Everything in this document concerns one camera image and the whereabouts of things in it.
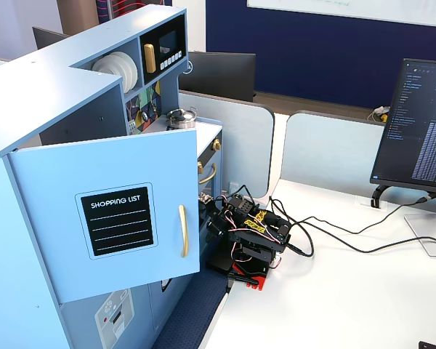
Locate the gold microwave door handle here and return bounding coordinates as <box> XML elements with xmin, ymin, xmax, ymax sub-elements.
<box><xmin>143</xmin><ymin>43</ymin><xmax>156</xmax><ymax>73</ymax></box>

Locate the silver monitor stand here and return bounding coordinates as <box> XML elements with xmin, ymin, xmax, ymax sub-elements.
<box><xmin>404</xmin><ymin>194</ymin><xmax>436</xmax><ymax>258</ymax></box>

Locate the monitor showing code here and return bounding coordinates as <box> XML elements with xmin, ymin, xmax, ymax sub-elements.
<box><xmin>369</xmin><ymin>57</ymin><xmax>436</xmax><ymax>193</ymax></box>

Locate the grey desk divider panel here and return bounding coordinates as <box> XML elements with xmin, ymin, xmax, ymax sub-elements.
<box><xmin>278</xmin><ymin>110</ymin><xmax>387</xmax><ymax>190</ymax></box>
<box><xmin>177</xmin><ymin>89</ymin><xmax>275</xmax><ymax>199</ymax></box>

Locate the blue shopping list cabinet door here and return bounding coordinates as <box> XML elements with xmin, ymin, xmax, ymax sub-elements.
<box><xmin>6</xmin><ymin>127</ymin><xmax>201</xmax><ymax>305</ymax></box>

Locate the yellow and white clutter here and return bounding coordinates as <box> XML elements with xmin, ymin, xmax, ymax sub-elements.
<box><xmin>366</xmin><ymin>105</ymin><xmax>390</xmax><ymax>124</ymax></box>

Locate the gold cabinet door handle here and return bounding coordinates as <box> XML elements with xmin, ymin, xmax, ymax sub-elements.
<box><xmin>177</xmin><ymin>204</ymin><xmax>190</xmax><ymax>258</ymax></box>

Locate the dark blue woven mat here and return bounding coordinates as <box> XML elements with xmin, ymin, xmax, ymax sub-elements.
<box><xmin>150</xmin><ymin>267</ymin><xmax>230</xmax><ymax>349</ymax></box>

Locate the stack of white plates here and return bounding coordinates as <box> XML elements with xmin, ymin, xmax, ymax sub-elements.
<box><xmin>108</xmin><ymin>51</ymin><xmax>134</xmax><ymax>88</ymax></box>

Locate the red robot base clamp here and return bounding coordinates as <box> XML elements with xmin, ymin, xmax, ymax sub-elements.
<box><xmin>232</xmin><ymin>261</ymin><xmax>270</xmax><ymax>292</ymax></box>

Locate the black curved desk stand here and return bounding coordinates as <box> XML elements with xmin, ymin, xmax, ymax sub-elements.
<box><xmin>371</xmin><ymin>184</ymin><xmax>392</xmax><ymax>209</ymax></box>

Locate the dark switched-off monitor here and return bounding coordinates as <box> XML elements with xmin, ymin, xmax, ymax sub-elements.
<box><xmin>31</xmin><ymin>26</ymin><xmax>70</xmax><ymax>51</ymax></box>
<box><xmin>183</xmin><ymin>50</ymin><xmax>257</xmax><ymax>103</ymax></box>

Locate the white whiteboard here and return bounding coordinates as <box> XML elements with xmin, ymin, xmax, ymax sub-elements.
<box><xmin>246</xmin><ymin>0</ymin><xmax>436</xmax><ymax>29</ymax></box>

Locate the steel toy pot with lid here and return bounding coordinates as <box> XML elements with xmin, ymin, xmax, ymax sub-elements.
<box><xmin>166</xmin><ymin>107</ymin><xmax>199</xmax><ymax>129</ymax></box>

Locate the gold oven door handle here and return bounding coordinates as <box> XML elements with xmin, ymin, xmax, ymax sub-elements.
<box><xmin>199</xmin><ymin>163</ymin><xmax>217</xmax><ymax>185</ymax></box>

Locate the red striped dark panel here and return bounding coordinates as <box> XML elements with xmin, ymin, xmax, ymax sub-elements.
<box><xmin>94</xmin><ymin>0</ymin><xmax>174</xmax><ymax>23</ymax></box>

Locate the black toy microwave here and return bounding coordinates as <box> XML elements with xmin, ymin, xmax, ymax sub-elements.
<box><xmin>140</xmin><ymin>14</ymin><xmax>187</xmax><ymax>87</ymax></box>

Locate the white toy plate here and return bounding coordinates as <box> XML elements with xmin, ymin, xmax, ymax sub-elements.
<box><xmin>92</xmin><ymin>53</ymin><xmax>126</xmax><ymax>78</ymax></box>
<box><xmin>119</xmin><ymin>54</ymin><xmax>139</xmax><ymax>92</ymax></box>

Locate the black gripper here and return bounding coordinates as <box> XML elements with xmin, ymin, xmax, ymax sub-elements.
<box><xmin>203</xmin><ymin>203</ymin><xmax>234</xmax><ymax>244</ymax></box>

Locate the long black cable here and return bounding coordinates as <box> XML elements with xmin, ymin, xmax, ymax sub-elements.
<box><xmin>286</xmin><ymin>217</ymin><xmax>436</xmax><ymax>257</ymax></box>
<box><xmin>268</xmin><ymin>194</ymin><xmax>436</xmax><ymax>257</ymax></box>

